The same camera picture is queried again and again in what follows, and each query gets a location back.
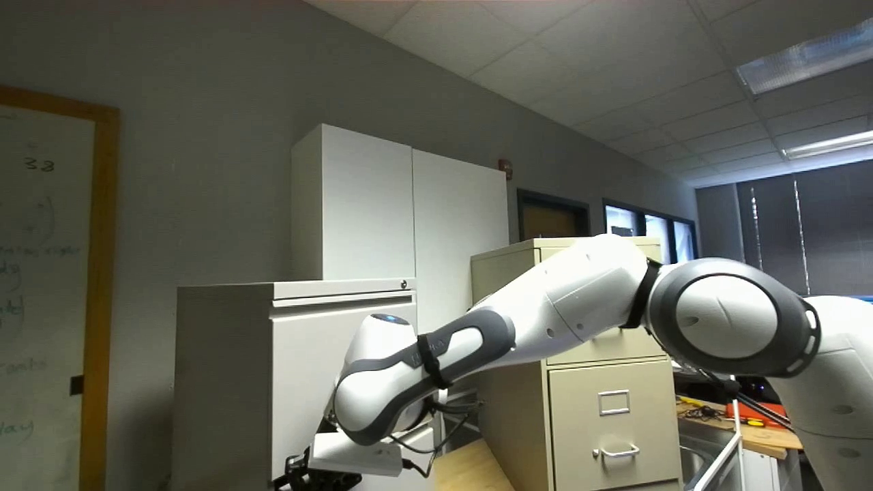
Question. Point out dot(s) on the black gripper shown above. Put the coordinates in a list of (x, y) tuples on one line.
[(323, 481)]

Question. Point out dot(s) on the white bottom cabinet drawer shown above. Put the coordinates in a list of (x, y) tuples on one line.
[(416, 484)]

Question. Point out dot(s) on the white cabinet drawer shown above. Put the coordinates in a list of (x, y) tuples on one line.
[(416, 484), (310, 364)]

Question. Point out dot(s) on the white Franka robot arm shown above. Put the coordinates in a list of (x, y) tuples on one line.
[(581, 301)]

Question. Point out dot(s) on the white upper cabinet drawer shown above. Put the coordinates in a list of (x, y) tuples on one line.
[(310, 364)]

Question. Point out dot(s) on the white filing cabinet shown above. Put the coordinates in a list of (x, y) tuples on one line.
[(218, 383)]

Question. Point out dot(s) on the wood framed whiteboard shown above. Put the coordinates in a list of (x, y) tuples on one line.
[(44, 301)]

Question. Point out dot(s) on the beige metal filing cabinet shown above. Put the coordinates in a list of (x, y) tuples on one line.
[(581, 426)]

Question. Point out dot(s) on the row of dark framed windows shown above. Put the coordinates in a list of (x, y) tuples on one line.
[(649, 223)]

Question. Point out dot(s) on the orange tool on bench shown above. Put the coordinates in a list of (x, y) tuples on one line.
[(754, 418)]

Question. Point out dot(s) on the wooden workbench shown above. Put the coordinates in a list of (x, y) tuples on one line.
[(772, 439)]

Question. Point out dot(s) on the grey window blinds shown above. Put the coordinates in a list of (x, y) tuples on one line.
[(772, 218)]

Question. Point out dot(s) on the narrow ceiling light strip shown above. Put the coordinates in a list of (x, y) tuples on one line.
[(827, 143)]

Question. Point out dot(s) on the large ceiling light panel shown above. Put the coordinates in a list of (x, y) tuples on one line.
[(805, 54)]

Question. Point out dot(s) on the white wall cabinet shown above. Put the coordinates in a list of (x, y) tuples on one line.
[(398, 218)]

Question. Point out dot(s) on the white metal rack frame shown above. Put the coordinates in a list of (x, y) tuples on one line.
[(719, 463)]

